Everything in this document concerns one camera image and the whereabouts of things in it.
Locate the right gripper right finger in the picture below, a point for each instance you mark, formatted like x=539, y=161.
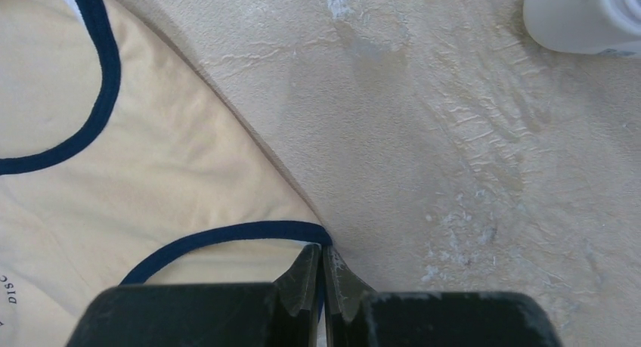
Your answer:
x=357, y=315

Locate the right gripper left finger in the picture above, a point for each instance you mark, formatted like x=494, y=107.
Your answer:
x=281, y=313

